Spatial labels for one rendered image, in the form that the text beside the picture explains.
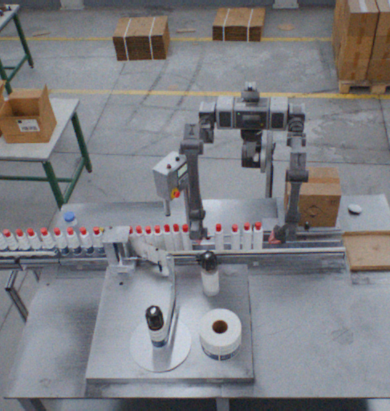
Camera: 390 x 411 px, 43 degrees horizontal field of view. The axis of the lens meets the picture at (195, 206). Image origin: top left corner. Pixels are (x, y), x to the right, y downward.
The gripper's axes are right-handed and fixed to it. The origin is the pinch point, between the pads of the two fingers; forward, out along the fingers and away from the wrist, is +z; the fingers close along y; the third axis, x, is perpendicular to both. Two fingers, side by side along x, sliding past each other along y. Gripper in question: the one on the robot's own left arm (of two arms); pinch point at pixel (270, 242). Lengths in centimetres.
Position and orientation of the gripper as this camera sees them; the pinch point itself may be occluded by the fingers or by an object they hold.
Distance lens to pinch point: 284.9
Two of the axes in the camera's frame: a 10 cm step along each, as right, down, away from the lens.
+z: -5.9, 5.5, 5.9
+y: -0.4, 7.1, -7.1
